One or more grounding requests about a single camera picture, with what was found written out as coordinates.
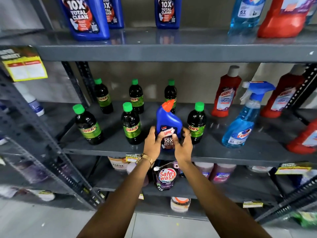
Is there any person's left hand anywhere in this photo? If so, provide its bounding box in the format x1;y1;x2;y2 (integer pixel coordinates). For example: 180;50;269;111
143;126;166;162

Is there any person's right hand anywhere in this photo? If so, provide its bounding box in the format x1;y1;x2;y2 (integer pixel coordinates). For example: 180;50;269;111
172;127;194;164

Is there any blue bottle with orange cap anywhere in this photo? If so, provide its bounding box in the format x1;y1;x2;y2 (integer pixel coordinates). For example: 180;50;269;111
156;99;183;150

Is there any person's left forearm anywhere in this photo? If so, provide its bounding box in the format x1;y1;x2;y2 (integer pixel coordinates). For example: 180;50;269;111
77;157;153;238

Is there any person's right forearm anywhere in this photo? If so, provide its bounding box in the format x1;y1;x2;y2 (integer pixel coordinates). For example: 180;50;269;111
177;159;273;238

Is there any gold wristwatch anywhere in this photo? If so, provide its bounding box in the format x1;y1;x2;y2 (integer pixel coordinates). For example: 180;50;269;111
135;153;155;169

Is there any group of dark green-capped bottles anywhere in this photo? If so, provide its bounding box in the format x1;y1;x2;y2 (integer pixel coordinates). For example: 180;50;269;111
72;78;207;146

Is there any purple detergent pouch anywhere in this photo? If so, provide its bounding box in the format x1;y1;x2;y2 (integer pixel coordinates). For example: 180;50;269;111
153;161;180;191

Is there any pink liquid bottle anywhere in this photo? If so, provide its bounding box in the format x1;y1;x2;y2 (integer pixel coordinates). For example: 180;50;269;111
194;162;214;179
210;163;237;184

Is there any white and orange pouch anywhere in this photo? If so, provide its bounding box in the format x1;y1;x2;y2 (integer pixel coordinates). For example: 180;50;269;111
108;157;129;171

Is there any white pack with orange print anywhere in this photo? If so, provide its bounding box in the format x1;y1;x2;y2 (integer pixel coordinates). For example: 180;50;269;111
170;197;191;213

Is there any red bottle with white cap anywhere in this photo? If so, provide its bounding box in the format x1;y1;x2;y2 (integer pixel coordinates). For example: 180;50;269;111
286;119;317;155
211;65;242;118
260;64;306;119

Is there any blue trigger spray bottle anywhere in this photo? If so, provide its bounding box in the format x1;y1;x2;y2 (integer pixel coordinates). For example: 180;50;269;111
221;81;276;149

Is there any grey metal shelf rack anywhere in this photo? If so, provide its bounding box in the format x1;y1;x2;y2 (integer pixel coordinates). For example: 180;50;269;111
0;25;317;224

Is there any large blue cleaner bottle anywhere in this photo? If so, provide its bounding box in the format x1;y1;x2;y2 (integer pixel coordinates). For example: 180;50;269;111
103;0;125;29
155;0;183;30
58;0;111;41

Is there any grey neighbouring shelf rack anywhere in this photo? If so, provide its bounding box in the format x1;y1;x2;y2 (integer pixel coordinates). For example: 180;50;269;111
0;69;104;211

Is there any white bottle with blue label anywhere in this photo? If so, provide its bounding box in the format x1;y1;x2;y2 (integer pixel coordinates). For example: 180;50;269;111
14;83;45;117

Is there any light blue glass cleaner bottle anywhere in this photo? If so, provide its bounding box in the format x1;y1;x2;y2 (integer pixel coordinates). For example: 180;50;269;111
228;0;268;36

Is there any green packet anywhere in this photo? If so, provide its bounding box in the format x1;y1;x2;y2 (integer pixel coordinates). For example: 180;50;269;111
292;212;317;228

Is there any large yellow shelf tag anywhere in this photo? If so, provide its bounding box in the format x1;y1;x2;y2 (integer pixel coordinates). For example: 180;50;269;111
0;45;48;82

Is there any large red cleaner bottle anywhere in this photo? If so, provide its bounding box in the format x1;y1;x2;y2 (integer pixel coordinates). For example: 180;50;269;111
257;0;317;39

